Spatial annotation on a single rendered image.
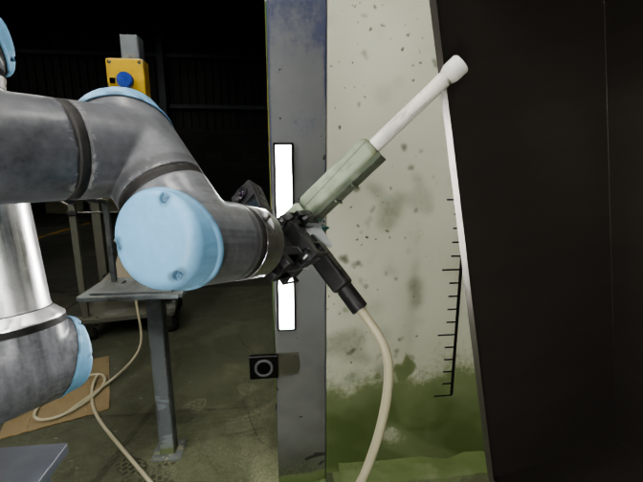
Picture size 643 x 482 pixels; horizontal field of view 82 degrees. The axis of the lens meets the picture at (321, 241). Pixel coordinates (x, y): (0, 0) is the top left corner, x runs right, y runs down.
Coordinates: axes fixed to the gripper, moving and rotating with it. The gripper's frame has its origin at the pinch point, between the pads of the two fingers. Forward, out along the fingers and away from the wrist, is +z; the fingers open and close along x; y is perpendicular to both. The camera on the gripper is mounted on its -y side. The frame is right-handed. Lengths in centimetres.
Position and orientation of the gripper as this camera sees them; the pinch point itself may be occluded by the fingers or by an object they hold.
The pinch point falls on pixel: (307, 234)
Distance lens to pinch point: 66.5
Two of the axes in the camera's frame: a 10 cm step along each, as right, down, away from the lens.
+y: 6.2, 7.5, -2.5
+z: 3.6, 0.1, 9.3
